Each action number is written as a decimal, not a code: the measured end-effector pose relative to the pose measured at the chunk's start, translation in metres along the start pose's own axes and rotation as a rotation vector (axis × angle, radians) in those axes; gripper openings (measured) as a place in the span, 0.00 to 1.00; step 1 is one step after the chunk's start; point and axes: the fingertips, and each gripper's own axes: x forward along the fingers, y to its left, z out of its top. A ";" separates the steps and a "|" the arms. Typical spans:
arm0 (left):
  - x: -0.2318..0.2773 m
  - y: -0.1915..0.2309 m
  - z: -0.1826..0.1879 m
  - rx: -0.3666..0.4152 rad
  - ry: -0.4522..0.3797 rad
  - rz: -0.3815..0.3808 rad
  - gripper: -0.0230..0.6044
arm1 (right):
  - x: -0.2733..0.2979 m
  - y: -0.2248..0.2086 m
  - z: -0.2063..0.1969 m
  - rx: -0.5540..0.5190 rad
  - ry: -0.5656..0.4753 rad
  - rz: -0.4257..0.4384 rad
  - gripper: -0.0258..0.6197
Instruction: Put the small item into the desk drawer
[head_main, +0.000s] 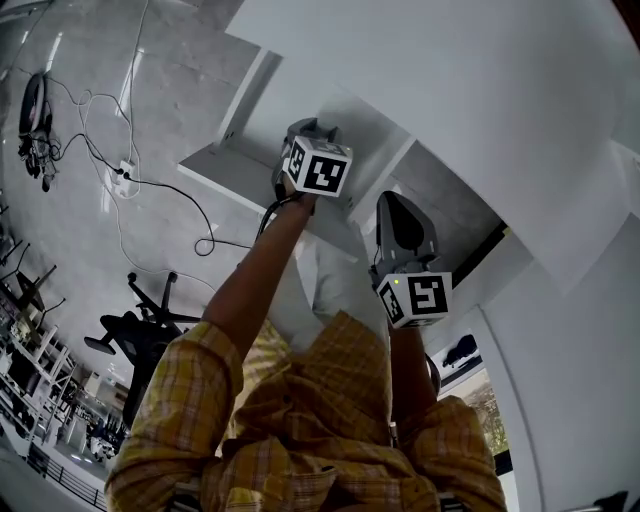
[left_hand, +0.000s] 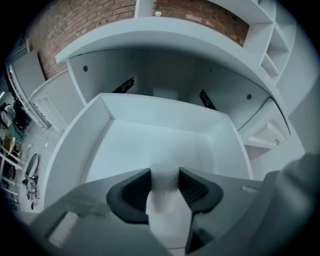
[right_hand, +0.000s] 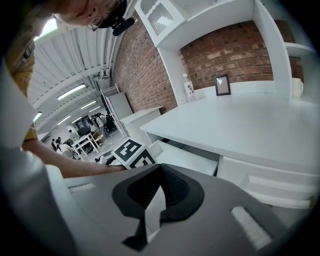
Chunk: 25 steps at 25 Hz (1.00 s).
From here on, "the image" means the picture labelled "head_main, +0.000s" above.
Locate white floor cable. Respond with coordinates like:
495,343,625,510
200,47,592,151
103,181,222,297
74,0,151,171

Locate black metal stand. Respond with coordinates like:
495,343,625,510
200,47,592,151
0,238,67,327

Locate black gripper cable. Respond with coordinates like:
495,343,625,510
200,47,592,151
256,191,299,242

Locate light grey trousers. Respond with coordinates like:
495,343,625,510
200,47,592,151
267,234,392,356

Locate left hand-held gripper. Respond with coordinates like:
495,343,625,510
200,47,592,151
272,117,354,199

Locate black round device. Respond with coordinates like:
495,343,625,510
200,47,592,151
16,71,64,194

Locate black office chair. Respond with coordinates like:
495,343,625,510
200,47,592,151
83,270,203,432

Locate person's left forearm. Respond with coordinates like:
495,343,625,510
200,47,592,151
201,192,319,374

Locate white metal shelf rack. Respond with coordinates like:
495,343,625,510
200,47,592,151
0,279,77,452

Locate yellow plaid shirt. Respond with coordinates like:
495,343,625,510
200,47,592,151
104,309,509,512

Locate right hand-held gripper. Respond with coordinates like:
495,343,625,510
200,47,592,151
368,189,454,331

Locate black railing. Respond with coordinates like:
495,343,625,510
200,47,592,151
26,443,109,512

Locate black floor cable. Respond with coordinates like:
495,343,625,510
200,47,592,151
122,169,254,258

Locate person's right forearm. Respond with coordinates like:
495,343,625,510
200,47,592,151
388,324,440,417

